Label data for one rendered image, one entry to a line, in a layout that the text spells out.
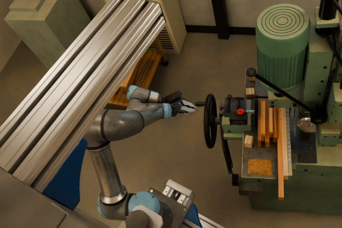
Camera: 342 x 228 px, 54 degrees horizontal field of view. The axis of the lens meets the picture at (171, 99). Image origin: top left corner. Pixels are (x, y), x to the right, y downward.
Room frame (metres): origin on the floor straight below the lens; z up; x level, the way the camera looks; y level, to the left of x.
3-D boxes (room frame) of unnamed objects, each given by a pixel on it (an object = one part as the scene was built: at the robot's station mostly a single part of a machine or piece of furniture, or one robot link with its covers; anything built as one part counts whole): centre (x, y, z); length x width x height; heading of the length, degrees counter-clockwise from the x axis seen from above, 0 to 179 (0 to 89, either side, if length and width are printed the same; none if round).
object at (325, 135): (0.50, -0.53, 1.02); 0.09 x 0.07 x 0.12; 152
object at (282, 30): (0.73, -0.45, 1.35); 0.18 x 0.18 x 0.31
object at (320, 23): (0.66, -0.57, 1.54); 0.08 x 0.08 x 0.17; 62
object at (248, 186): (0.57, -0.20, 0.58); 0.12 x 0.08 x 0.08; 62
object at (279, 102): (0.72, -0.46, 1.03); 0.14 x 0.07 x 0.09; 62
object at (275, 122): (0.68, -0.40, 0.92); 0.18 x 0.02 x 0.05; 152
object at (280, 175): (0.62, -0.39, 0.92); 0.60 x 0.02 x 0.04; 152
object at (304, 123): (0.56, -0.50, 1.02); 0.12 x 0.03 x 0.12; 62
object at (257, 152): (0.75, -0.34, 0.87); 0.61 x 0.30 x 0.06; 152
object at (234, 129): (0.79, -0.26, 0.91); 0.15 x 0.14 x 0.09; 152
